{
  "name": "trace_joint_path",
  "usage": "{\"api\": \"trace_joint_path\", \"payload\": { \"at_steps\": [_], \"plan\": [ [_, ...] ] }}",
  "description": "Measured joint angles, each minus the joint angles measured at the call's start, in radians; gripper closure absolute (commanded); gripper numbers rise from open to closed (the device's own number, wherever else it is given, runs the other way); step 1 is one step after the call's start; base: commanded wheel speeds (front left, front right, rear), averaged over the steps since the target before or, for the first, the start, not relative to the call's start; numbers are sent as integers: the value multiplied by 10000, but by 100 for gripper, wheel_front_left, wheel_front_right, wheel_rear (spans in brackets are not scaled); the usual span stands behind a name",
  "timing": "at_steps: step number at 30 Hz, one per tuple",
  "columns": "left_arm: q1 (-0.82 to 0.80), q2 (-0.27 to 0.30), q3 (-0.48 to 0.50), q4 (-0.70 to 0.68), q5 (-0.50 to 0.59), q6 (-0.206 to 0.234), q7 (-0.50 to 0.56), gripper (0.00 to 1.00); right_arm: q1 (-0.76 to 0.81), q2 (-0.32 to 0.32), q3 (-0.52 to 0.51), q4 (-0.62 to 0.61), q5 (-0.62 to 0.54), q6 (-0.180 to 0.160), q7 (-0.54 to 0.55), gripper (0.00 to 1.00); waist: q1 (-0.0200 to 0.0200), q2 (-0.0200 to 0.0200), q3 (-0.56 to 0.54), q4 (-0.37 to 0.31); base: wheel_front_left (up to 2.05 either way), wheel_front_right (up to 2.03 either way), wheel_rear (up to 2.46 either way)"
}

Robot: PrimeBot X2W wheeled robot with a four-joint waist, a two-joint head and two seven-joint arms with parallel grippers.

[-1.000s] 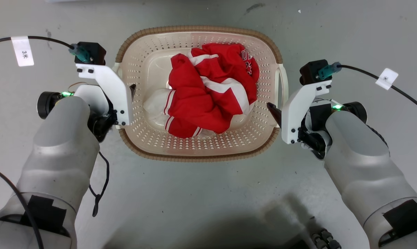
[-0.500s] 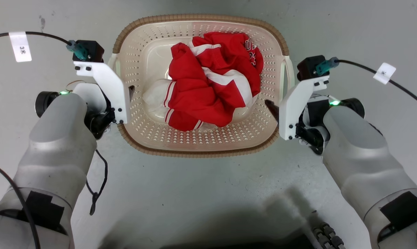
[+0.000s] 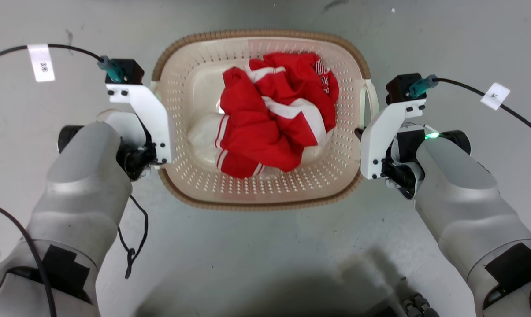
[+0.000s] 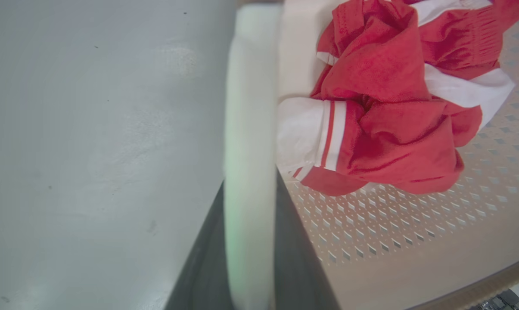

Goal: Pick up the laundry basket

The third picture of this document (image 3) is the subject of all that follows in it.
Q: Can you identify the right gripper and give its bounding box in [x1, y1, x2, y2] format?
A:
[354, 125, 438, 199]

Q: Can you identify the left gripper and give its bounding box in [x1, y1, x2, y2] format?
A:
[97, 109, 158, 181]

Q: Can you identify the beige plastic laundry basket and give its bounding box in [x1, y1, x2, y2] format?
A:
[151, 29, 380, 211]

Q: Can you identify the red and white garment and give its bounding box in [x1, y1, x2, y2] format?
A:
[215, 52, 340, 179]

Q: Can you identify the white right camera bracket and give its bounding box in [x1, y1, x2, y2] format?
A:
[360, 98, 427, 180]

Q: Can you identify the white camera bracket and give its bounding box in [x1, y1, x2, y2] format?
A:
[360, 98, 427, 180]
[106, 82, 173, 166]

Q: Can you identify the white left camera bracket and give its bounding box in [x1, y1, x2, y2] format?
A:
[106, 82, 173, 166]

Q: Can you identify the thin black looped cable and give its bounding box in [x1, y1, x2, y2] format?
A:
[117, 194, 149, 280]

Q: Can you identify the green right cable plug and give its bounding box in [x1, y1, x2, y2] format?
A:
[408, 74, 439, 99]

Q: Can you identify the green cable plug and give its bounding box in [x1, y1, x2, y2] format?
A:
[408, 74, 439, 99]
[97, 56, 125, 84]

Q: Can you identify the green left cable plug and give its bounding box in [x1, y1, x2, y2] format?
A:
[97, 56, 125, 84]

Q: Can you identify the black left camera cable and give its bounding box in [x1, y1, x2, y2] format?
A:
[0, 43, 105, 67]

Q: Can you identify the black camera cable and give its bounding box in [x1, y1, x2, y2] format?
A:
[0, 43, 105, 67]
[436, 78, 531, 143]

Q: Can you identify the white paper cable tag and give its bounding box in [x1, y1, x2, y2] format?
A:
[27, 44, 56, 83]
[480, 82, 511, 111]

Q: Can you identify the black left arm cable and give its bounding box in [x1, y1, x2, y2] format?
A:
[0, 195, 57, 317]

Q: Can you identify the black right camera cable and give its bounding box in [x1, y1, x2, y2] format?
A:
[436, 78, 531, 143]

